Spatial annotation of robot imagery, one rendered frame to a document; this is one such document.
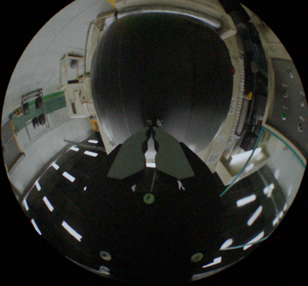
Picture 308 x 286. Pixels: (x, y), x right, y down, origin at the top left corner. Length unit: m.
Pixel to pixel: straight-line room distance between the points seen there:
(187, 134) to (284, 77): 0.56
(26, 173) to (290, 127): 12.26
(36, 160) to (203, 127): 11.53
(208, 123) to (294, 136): 0.48
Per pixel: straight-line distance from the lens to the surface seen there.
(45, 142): 11.36
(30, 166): 11.53
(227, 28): 0.40
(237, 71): 0.49
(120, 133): 0.15
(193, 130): 0.15
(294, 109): 0.56
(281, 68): 0.61
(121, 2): 0.39
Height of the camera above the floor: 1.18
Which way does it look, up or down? 26 degrees up
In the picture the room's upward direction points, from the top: 179 degrees clockwise
